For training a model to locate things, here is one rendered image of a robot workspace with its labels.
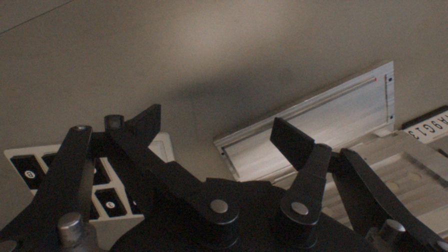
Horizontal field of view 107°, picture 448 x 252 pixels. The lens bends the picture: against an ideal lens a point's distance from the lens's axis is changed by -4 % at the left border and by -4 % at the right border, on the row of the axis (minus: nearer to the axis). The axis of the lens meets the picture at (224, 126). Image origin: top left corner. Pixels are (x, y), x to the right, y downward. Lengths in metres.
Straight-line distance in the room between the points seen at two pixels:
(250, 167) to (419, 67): 0.48
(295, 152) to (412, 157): 0.42
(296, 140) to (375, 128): 0.44
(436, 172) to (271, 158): 0.33
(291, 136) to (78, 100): 0.44
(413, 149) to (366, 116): 0.12
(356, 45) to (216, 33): 0.31
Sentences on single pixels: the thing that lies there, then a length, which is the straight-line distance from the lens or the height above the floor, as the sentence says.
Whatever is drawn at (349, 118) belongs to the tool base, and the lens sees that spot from 0.53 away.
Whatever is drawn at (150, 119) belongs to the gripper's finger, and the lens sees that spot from 0.17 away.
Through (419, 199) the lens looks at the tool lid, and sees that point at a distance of 0.52.
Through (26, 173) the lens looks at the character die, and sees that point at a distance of 0.65.
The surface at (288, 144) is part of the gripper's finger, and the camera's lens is 0.18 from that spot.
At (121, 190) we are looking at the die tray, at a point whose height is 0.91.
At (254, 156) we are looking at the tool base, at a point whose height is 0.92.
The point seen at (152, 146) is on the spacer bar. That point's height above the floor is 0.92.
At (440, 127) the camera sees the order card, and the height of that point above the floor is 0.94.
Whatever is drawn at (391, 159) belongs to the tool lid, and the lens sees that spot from 0.56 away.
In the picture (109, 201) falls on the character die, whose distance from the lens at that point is 0.60.
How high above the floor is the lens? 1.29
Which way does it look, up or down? 65 degrees down
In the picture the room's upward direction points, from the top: 169 degrees clockwise
